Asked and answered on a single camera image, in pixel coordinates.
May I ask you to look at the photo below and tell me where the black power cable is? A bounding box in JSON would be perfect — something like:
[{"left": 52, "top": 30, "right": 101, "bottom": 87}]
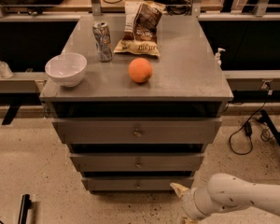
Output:
[{"left": 228, "top": 81, "right": 273, "bottom": 156}]

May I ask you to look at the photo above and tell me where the clear sanitizer bottle left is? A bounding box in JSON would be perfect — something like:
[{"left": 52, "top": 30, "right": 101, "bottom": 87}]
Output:
[{"left": 0, "top": 60, "right": 13, "bottom": 78}]

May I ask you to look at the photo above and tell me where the orange fruit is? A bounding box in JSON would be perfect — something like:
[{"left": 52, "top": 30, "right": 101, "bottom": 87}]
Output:
[{"left": 128, "top": 58, "right": 152, "bottom": 83}]

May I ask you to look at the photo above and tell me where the grey middle drawer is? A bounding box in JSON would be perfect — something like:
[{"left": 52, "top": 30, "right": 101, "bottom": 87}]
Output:
[{"left": 70, "top": 153, "right": 203, "bottom": 172}]

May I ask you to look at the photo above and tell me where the grey bottom drawer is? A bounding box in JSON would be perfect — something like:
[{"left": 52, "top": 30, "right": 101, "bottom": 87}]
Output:
[{"left": 81, "top": 176, "right": 194, "bottom": 192}]

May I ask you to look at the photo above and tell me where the black bar on floor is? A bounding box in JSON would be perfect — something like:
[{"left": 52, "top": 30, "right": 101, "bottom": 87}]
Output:
[{"left": 18, "top": 194, "right": 32, "bottom": 224}]

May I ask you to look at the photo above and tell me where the silver drink can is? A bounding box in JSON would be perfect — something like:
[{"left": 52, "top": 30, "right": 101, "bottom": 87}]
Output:
[{"left": 92, "top": 21, "right": 112, "bottom": 62}]

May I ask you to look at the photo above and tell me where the white pump bottle right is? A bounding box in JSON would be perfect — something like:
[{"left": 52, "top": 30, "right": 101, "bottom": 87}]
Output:
[{"left": 215, "top": 48, "right": 226, "bottom": 66}]

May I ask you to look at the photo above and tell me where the brown chip bag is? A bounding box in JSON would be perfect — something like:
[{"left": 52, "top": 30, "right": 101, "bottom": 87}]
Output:
[{"left": 114, "top": 0, "right": 165, "bottom": 57}]

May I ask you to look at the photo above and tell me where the grey top drawer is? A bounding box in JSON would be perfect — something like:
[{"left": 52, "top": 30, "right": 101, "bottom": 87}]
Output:
[{"left": 53, "top": 118, "right": 222, "bottom": 144}]

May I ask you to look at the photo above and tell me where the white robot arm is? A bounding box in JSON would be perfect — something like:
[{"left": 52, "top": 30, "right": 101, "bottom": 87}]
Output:
[{"left": 170, "top": 173, "right": 280, "bottom": 221}]

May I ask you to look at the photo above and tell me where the grey drawer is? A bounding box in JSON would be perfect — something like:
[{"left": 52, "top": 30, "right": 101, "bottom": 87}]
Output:
[
  {"left": 53, "top": 118, "right": 222, "bottom": 144},
  {"left": 81, "top": 176, "right": 194, "bottom": 192},
  {"left": 70, "top": 153, "right": 203, "bottom": 172}
]

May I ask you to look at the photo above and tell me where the grey drawer cabinet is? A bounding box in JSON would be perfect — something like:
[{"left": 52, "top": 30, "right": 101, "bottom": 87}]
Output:
[{"left": 40, "top": 16, "right": 232, "bottom": 179}]

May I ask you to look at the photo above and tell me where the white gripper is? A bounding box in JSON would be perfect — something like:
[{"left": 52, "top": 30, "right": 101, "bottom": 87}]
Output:
[{"left": 170, "top": 182, "right": 205, "bottom": 224}]

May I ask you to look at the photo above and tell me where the white bowl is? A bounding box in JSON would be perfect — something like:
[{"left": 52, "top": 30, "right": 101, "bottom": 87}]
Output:
[{"left": 45, "top": 52, "right": 87, "bottom": 87}]

